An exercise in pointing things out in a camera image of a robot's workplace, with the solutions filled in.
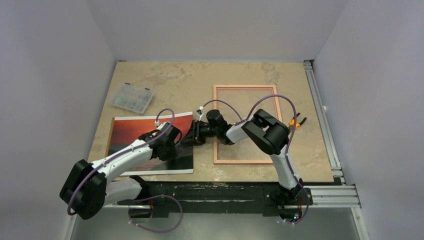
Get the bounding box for sunset photo print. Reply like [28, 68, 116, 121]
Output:
[106, 112, 194, 176]

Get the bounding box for pink wooden picture frame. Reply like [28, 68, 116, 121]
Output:
[213, 84, 277, 165]

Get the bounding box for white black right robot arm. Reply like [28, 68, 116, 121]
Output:
[180, 109, 302, 204]

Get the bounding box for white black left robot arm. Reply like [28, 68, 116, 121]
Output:
[59, 122, 182, 220]

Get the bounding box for clear plastic organizer box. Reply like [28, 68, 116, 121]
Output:
[108, 82, 154, 115]

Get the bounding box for yellow black pliers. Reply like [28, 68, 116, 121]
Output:
[288, 112, 307, 131]

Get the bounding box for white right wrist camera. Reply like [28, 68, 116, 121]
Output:
[196, 105, 204, 121]

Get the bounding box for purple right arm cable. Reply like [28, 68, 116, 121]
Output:
[198, 94, 311, 226]

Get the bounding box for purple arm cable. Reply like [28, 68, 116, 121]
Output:
[198, 94, 311, 226]
[66, 108, 184, 234]

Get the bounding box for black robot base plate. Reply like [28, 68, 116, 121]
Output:
[118, 181, 314, 222]

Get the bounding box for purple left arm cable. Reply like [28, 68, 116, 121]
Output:
[66, 108, 184, 234]

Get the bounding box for aluminium rail frame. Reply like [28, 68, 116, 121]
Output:
[61, 59, 370, 240]

